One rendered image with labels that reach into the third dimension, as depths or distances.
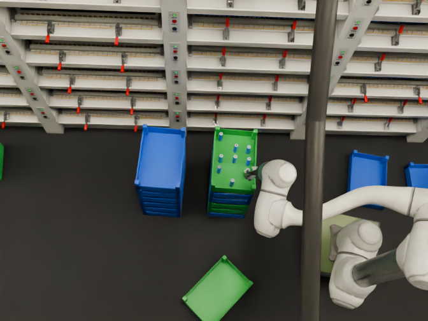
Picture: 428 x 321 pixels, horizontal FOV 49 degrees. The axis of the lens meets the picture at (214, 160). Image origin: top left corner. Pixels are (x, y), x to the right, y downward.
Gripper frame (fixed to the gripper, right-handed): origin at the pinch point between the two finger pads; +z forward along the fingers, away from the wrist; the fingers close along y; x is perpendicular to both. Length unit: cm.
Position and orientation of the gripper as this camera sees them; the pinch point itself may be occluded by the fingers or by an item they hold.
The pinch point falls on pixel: (251, 171)
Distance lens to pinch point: 208.3
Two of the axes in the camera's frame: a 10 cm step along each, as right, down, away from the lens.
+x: -3.8, -9.2, -0.9
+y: 9.0, -3.9, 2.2
